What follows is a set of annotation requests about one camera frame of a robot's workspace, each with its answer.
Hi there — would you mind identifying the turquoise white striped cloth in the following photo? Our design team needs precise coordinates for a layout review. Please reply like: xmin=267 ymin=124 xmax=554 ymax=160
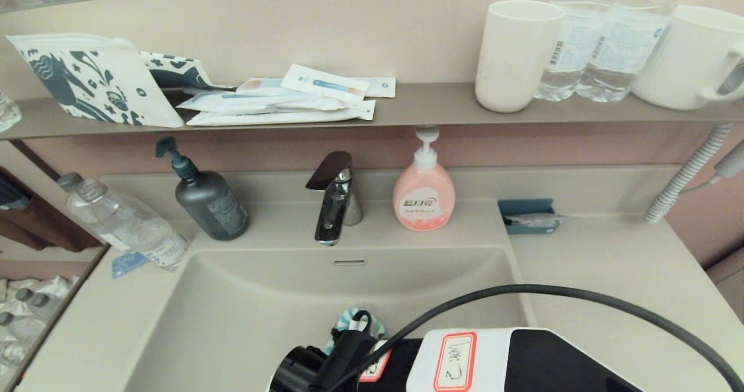
xmin=325 ymin=307 xmax=388 ymax=355

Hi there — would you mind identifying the chrome sink faucet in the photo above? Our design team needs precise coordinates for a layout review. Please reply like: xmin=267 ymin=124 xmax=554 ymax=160
xmin=306 ymin=151 xmax=364 ymax=246

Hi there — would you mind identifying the beige sink basin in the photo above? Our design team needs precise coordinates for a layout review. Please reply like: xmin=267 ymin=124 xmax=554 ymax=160
xmin=122 ymin=245 xmax=550 ymax=392

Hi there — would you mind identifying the dark grey pump bottle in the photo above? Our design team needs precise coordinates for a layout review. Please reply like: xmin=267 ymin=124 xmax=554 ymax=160
xmin=155 ymin=136 xmax=251 ymax=241

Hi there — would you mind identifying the blue patterned card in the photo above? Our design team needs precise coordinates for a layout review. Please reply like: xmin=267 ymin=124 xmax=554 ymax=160
xmin=112 ymin=251 xmax=153 ymax=280

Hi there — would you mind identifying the pink soap pump bottle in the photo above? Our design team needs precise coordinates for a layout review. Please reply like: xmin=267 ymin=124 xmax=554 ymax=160
xmin=393 ymin=126 xmax=457 ymax=232

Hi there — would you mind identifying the clear plastic water bottle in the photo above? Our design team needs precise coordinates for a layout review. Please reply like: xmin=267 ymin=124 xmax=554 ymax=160
xmin=577 ymin=0 xmax=695 ymax=103
xmin=57 ymin=172 xmax=134 ymax=253
xmin=0 ymin=90 xmax=23 ymax=132
xmin=535 ymin=0 xmax=617 ymax=102
xmin=77 ymin=178 xmax=190 ymax=270

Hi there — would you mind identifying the long white plastic packet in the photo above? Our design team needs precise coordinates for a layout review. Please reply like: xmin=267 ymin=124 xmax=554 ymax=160
xmin=177 ymin=91 xmax=350 ymax=113
xmin=186 ymin=101 xmax=376 ymax=127

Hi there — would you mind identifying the plastic wrapped bottle pack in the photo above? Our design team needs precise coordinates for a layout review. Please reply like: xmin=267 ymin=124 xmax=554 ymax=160
xmin=0 ymin=276 xmax=76 ymax=381

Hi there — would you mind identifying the blue soap tray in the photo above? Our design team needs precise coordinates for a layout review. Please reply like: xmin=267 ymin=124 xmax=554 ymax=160
xmin=498 ymin=198 xmax=563 ymax=236

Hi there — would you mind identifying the clear wrapped small packet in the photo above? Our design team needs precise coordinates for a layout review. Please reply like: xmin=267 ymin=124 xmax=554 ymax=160
xmin=506 ymin=213 xmax=573 ymax=228

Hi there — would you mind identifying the brown wooden furniture piece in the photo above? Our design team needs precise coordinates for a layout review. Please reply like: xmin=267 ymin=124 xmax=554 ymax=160
xmin=0 ymin=165 xmax=102 ymax=252

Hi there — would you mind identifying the white sachet pinkish print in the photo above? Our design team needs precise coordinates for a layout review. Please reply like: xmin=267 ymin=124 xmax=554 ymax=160
xmin=237 ymin=78 xmax=292 ymax=96

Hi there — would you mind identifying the white sachet blue orange print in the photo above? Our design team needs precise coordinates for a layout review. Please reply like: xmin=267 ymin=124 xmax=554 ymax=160
xmin=281 ymin=64 xmax=370 ymax=102

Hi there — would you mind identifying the small plain white sachet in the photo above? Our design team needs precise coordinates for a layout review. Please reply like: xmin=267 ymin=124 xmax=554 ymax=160
xmin=350 ymin=77 xmax=397 ymax=98

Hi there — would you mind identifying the small white blue patterned pouch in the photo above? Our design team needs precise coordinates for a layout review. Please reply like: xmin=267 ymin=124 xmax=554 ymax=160
xmin=139 ymin=51 xmax=234 ymax=90

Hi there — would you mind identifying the large white blue patterned pouch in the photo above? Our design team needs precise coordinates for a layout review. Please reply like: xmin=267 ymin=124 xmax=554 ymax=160
xmin=6 ymin=33 xmax=184 ymax=129

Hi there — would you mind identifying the black rounded object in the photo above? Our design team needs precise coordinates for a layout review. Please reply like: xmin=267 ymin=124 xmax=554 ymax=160
xmin=0 ymin=174 xmax=30 ymax=212

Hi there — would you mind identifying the white plastic tumbler cup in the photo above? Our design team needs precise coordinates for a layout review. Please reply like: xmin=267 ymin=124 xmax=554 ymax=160
xmin=475 ymin=0 xmax=566 ymax=113

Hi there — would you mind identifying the white ribbed mug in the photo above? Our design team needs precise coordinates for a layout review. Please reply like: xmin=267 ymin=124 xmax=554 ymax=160
xmin=632 ymin=5 xmax=744 ymax=111

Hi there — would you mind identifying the black cable white plug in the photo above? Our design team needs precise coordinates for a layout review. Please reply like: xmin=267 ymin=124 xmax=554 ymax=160
xmin=348 ymin=309 xmax=374 ymax=336

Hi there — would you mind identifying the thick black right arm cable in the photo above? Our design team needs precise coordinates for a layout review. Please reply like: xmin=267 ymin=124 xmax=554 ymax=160
xmin=325 ymin=284 xmax=744 ymax=392

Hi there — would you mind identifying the grey wall shelf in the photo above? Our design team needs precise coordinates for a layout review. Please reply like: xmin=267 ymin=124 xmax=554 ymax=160
xmin=0 ymin=82 xmax=744 ymax=141

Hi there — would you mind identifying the grey corrugated hose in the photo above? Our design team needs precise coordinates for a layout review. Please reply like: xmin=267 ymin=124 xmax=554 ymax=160
xmin=644 ymin=123 xmax=736 ymax=224

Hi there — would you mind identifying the grey hair dryer handle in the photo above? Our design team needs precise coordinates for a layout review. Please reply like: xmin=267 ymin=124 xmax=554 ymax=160
xmin=715 ymin=141 xmax=744 ymax=179

